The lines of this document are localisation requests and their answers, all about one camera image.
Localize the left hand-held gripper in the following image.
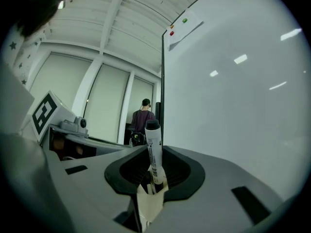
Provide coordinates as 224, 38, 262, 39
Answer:
31, 90, 132, 162

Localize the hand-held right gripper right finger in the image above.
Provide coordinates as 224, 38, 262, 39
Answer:
150, 146, 284, 233

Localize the large white whiteboard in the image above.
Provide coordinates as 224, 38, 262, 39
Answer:
161, 0, 309, 202

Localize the white roller blind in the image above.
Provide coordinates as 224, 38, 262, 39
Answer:
29, 53, 93, 121
85, 63, 131, 144
126, 76, 154, 131

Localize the white paper sheet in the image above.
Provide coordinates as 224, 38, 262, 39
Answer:
166, 8, 205, 52

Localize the white marker pen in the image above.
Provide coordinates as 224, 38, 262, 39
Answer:
145, 119, 168, 194

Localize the person's star-patterned grey sweater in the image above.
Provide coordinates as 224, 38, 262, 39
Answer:
2, 20, 47, 89

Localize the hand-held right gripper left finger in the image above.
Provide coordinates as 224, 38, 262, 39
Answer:
60, 145, 149, 233

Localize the small grey fisheye camera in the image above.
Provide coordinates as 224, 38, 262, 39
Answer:
60, 116, 88, 133

